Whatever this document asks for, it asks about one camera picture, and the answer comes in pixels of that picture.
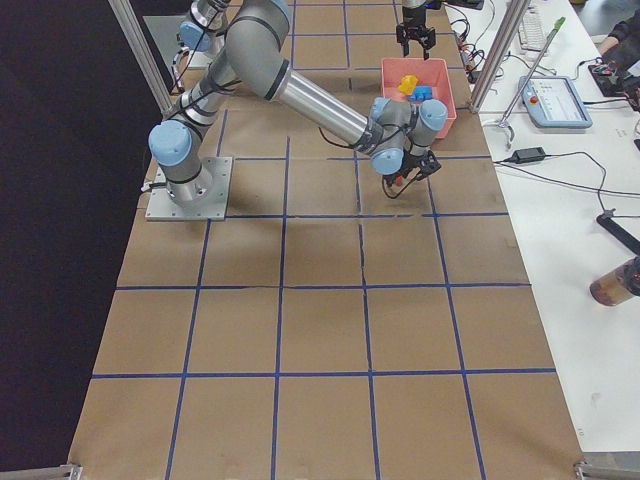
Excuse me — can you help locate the pink plastic box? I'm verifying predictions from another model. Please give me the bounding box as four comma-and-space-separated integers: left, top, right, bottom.
381, 58, 457, 140

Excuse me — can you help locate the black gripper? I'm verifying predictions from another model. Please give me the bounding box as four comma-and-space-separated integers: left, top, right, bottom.
382, 149, 441, 193
396, 20, 436, 60

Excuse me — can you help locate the teach pendant tablet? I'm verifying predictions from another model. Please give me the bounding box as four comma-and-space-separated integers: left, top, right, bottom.
518, 75, 592, 129

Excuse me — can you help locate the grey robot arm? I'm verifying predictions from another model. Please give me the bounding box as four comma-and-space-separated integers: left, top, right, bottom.
144, 1, 448, 221
170, 1, 442, 94

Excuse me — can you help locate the brown drink bottle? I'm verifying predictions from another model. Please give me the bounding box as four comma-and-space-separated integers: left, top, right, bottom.
589, 257, 639, 306

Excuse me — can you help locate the yellow toy block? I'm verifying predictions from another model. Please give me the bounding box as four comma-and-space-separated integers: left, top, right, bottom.
397, 75, 419, 96

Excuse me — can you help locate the aluminium frame post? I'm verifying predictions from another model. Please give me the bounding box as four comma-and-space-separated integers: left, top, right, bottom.
469, 0, 530, 113

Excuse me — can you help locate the white keyboard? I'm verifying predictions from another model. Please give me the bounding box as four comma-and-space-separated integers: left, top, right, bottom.
517, 8, 546, 53

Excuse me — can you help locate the blue toy block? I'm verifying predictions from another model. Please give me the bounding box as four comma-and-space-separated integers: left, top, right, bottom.
408, 85, 434, 102

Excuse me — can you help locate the green tipped metal rod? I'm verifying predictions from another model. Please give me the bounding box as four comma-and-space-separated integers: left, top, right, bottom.
497, 15, 567, 149

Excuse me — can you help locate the black power adapter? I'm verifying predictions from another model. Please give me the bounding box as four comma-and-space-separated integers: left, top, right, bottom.
511, 147, 547, 164

